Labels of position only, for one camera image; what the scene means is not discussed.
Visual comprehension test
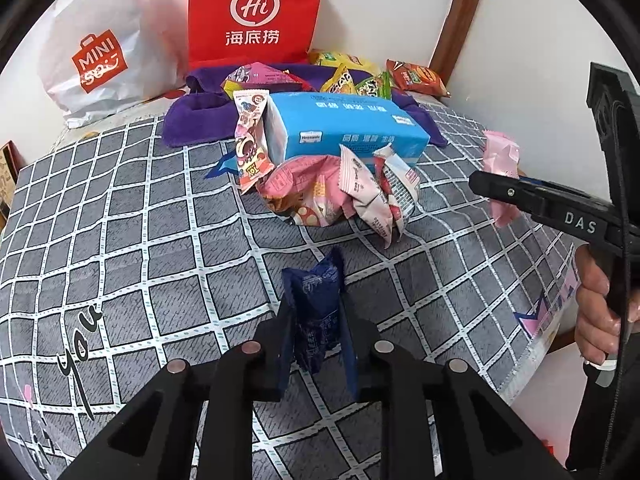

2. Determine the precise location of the dark blue snack packet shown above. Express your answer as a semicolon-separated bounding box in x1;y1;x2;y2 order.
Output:
282;247;345;374

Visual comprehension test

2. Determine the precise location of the blue tissue pack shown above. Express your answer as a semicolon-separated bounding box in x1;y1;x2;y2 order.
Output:
262;92;431;165

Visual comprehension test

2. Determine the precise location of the person's right hand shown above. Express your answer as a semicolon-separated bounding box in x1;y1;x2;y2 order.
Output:
575;244;622;365

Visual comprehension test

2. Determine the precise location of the light pink small packet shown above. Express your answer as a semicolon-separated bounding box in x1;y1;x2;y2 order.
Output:
483;130;520;228

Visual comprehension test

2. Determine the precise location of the grey checked bed sheet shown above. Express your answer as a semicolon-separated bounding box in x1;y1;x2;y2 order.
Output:
1;103;577;479

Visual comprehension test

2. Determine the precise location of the white red torn wrapper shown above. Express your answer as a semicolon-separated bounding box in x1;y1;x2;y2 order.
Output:
338;143;420;248

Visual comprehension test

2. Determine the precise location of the orange chips bag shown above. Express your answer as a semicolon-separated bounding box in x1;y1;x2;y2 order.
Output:
386;60;449;98

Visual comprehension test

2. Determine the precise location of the large pink snack bag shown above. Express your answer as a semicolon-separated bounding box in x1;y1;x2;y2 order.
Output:
257;155;356;226

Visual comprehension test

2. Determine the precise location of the pink Lotso snack packet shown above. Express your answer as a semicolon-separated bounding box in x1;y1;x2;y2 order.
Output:
233;89;274;194

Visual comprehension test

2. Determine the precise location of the green snack packet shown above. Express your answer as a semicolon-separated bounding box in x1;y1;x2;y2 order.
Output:
355;72;392;100

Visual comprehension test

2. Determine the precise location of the yellow snack packet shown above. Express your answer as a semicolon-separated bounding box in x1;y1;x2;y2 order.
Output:
320;64;357;94

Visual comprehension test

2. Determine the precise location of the patterned gift box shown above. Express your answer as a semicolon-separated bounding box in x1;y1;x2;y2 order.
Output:
0;141;23;230

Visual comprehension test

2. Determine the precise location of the yellow chips bag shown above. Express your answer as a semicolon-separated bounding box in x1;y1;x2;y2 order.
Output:
308;49;381;76

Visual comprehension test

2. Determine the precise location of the pink purple snack packet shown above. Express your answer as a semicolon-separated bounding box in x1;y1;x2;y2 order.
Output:
221;62;314;99

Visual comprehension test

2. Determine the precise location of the white Miniso plastic bag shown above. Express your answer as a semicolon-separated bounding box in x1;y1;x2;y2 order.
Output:
37;0;182;129

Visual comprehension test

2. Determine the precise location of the red Haidilao paper bag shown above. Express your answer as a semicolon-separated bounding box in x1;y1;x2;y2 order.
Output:
188;0;320;70

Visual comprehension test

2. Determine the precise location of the brown wooden door frame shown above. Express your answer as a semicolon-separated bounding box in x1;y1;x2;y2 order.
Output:
430;0;480;84

